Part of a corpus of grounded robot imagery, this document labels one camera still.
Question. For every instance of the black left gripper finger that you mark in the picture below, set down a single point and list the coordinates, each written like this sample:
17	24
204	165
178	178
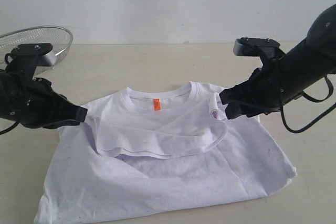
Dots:
72	115

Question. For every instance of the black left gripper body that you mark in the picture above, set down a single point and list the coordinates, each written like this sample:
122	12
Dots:
29	102

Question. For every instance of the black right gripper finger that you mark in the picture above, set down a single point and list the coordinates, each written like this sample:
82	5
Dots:
236	109
239	93

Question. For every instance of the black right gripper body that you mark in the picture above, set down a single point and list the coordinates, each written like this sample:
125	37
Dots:
281	82

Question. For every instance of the white cotton t-shirt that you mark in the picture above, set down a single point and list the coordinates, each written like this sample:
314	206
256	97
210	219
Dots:
139	154

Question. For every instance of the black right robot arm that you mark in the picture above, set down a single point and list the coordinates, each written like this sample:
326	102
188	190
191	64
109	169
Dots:
319	45

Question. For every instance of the metal mesh basket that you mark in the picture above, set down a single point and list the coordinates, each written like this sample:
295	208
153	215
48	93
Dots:
60	38

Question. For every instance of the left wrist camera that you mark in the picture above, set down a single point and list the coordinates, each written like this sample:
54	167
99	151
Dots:
25	58

